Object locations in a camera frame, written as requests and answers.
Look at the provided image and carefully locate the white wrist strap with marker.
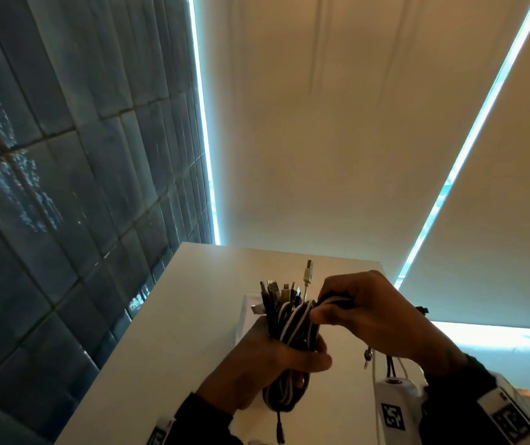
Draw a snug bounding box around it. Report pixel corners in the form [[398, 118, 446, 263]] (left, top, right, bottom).
[[477, 373, 530, 445], [146, 414, 176, 445]]

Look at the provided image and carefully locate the narrow beige roller blind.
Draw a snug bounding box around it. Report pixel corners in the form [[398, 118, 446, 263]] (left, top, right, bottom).
[[398, 0, 530, 332]]

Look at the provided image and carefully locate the person's left forearm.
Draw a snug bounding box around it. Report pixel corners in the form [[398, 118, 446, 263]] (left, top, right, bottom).
[[163, 393, 247, 445]]

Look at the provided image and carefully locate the person's right hand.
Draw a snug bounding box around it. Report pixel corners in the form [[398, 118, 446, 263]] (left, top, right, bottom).
[[309, 270, 468, 381]]

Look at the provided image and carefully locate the bundle of black white cables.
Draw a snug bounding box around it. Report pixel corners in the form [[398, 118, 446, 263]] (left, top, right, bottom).
[[252, 259, 373, 445]]

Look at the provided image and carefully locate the white wrist camera with marker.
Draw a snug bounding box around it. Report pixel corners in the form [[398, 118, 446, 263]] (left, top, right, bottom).
[[373, 377, 427, 445]]

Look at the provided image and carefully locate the person's right forearm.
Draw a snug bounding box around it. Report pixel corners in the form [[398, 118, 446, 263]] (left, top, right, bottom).
[[419, 353, 525, 445]]

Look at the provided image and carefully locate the person's left hand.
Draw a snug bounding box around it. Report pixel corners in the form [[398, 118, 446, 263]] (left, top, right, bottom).
[[195, 316, 333, 416]]

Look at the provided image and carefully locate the wide beige roller blind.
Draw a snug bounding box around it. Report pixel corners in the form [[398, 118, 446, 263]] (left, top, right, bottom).
[[194, 0, 530, 278]]

